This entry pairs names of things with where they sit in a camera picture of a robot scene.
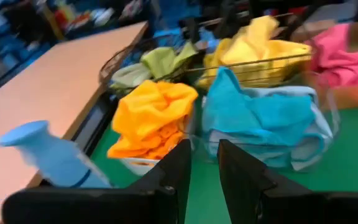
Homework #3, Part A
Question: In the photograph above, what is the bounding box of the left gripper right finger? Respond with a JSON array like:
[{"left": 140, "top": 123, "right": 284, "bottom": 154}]
[{"left": 218, "top": 139, "right": 326, "bottom": 224}]

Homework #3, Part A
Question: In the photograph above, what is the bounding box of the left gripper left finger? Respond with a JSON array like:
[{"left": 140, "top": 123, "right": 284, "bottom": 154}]
[{"left": 128, "top": 139, "right": 193, "bottom": 224}]

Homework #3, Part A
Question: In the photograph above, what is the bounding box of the pale blue microfiber towel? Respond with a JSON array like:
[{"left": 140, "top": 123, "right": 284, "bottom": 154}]
[{"left": 206, "top": 85, "right": 335, "bottom": 172}]

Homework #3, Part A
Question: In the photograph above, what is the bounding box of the yellow microfiber towel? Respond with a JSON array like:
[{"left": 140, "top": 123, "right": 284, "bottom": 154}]
[
  {"left": 265, "top": 40, "right": 313, "bottom": 78},
  {"left": 196, "top": 52, "right": 229, "bottom": 90},
  {"left": 221, "top": 15, "right": 281, "bottom": 66}
]

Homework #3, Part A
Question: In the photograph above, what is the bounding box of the lime green microfiber towel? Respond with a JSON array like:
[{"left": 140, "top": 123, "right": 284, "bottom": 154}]
[{"left": 140, "top": 41, "right": 199, "bottom": 80}]

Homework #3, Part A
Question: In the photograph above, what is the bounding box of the pink microfiber towel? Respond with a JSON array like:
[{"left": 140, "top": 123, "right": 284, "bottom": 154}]
[{"left": 306, "top": 23, "right": 358, "bottom": 90}]

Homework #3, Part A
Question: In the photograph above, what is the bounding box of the white plastic bin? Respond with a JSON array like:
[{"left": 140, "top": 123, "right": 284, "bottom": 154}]
[{"left": 116, "top": 99, "right": 198, "bottom": 177}]

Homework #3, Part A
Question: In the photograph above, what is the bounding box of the green table mat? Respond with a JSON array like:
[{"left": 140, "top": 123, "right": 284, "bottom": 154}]
[{"left": 90, "top": 102, "right": 358, "bottom": 224}]

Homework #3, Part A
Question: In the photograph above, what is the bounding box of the clear plastic bin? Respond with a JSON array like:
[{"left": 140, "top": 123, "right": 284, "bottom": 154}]
[{"left": 194, "top": 70, "right": 343, "bottom": 175}]

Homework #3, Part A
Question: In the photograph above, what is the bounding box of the blue spray bottle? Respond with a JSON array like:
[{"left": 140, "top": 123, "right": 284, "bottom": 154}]
[{"left": 0, "top": 119, "right": 114, "bottom": 189}]

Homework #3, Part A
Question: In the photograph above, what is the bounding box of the light wooden desk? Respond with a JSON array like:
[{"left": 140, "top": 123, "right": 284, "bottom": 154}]
[{"left": 0, "top": 21, "right": 150, "bottom": 224}]

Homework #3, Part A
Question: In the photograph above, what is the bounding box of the gold wire rectangular basket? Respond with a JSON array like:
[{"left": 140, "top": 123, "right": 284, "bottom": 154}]
[{"left": 185, "top": 12, "right": 315, "bottom": 91}]

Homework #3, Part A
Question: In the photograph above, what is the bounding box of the black round wire basket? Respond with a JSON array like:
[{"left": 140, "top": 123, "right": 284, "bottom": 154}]
[{"left": 99, "top": 32, "right": 204, "bottom": 94}]

